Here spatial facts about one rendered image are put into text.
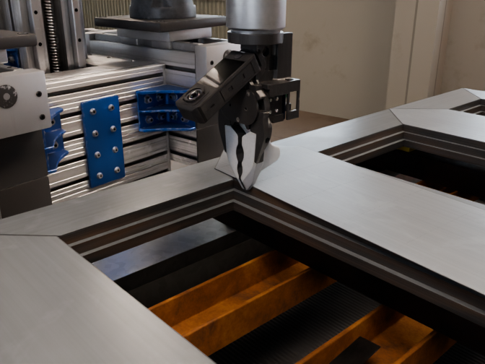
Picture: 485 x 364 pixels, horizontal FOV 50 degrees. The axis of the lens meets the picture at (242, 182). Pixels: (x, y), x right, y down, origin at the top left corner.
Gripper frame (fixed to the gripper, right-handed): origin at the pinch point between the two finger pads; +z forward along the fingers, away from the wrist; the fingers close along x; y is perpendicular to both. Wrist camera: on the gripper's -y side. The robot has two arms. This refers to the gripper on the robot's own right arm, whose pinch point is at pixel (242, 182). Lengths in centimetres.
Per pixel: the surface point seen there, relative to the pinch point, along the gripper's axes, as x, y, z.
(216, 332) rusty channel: -7.1, -10.7, 15.7
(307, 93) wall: 248, 302, 69
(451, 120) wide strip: -2, 55, 0
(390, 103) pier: 157, 290, 60
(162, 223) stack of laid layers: 2.2, -11.9, 3.3
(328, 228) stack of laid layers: -14.5, 0.9, 2.1
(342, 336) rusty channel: -19.6, -1.4, 13.8
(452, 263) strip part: -29.8, 1.9, 0.7
